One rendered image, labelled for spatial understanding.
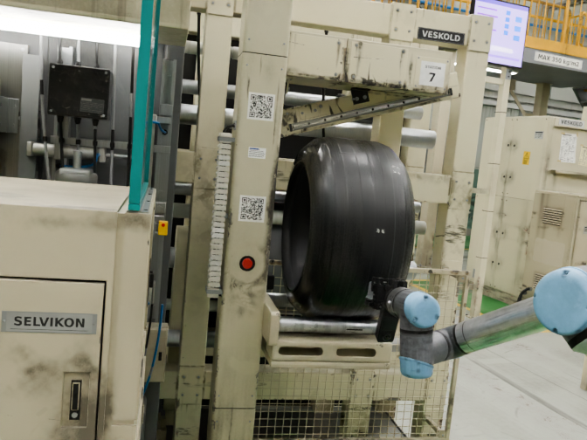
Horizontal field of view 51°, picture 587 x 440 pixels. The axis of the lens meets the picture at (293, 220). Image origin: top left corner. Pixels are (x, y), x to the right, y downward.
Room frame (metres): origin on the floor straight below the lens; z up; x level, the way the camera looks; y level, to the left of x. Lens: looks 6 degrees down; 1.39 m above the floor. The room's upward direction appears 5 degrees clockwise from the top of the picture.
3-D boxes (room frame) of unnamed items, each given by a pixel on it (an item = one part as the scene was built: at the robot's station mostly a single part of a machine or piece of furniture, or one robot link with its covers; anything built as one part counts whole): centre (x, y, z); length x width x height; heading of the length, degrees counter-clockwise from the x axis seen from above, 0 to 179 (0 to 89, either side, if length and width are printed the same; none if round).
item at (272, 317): (1.85, 0.06, 0.90); 0.40 x 0.03 x 0.10; 12
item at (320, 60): (2.20, -0.17, 1.71); 0.61 x 0.25 x 0.15; 102
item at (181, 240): (2.60, 0.46, 0.61); 0.33 x 0.06 x 0.86; 12
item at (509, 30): (5.57, -1.63, 2.60); 0.60 x 0.05 x 0.55; 112
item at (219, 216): (1.77, 0.21, 1.19); 0.05 x 0.04 x 0.48; 12
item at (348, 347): (1.75, -0.14, 0.84); 0.36 x 0.09 x 0.06; 102
